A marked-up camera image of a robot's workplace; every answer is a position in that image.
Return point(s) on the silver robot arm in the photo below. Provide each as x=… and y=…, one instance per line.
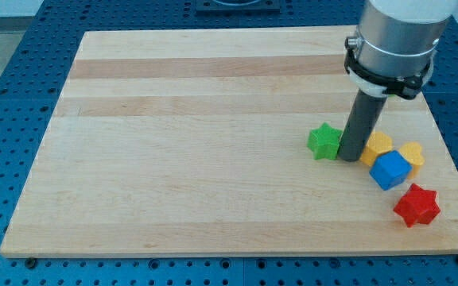
x=393, y=47

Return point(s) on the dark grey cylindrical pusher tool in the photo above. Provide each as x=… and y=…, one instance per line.
x=364, y=114

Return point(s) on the green star block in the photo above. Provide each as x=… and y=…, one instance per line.
x=324, y=142

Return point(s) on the red star block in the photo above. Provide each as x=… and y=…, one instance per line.
x=417, y=206

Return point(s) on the yellow heart block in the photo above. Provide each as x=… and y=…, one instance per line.
x=412, y=153

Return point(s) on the blue cube block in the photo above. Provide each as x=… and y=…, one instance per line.
x=390, y=170

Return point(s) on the wooden board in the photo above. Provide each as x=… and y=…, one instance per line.
x=193, y=143

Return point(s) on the yellow hexagon block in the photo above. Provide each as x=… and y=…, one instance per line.
x=378, y=144

